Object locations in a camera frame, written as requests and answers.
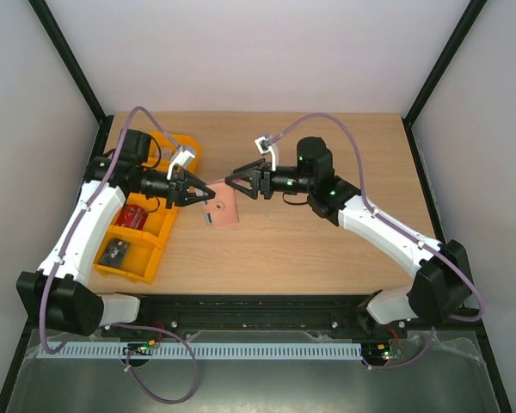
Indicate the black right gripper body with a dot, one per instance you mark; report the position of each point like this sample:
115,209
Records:
262,181

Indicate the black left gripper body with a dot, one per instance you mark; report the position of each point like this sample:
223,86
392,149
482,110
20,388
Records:
175,188

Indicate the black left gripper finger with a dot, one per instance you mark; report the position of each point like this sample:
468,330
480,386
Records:
193,185
188,198

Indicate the pink card holder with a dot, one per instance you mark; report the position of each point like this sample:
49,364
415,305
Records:
221,210

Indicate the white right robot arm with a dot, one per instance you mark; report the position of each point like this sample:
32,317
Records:
440,272

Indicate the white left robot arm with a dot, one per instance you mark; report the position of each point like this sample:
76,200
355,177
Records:
56,296

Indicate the red card stack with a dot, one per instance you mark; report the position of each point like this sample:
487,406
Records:
132,217

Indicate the black card stack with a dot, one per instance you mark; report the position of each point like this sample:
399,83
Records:
114,253

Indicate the yellow bin top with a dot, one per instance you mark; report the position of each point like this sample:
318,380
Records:
168,157

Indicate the yellow bin bottom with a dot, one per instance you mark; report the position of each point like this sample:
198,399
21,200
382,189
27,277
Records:
141,258

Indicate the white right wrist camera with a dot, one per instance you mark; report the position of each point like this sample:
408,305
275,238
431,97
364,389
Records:
265,145

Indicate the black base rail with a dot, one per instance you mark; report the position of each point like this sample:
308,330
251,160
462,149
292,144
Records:
337,316

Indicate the grey slotted cable duct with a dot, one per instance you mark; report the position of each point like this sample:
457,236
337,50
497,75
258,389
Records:
214,351

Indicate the black right frame post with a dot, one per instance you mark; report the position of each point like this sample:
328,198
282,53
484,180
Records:
457,37

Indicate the black frame post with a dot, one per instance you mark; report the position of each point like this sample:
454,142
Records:
56,36
457,37

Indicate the black left frame post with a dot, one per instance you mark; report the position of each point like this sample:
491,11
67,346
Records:
56,36

